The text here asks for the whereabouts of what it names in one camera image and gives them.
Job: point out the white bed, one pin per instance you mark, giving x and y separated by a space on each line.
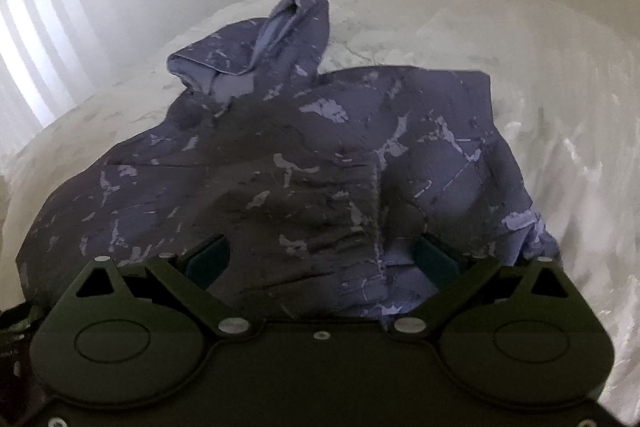
500 17

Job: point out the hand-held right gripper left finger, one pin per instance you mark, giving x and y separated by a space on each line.
209 257

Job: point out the purple patterned hoodie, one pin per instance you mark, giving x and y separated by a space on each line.
310 147

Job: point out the dark patterned cloth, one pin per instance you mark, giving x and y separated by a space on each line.
17 332

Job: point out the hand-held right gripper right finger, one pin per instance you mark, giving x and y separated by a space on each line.
431 257

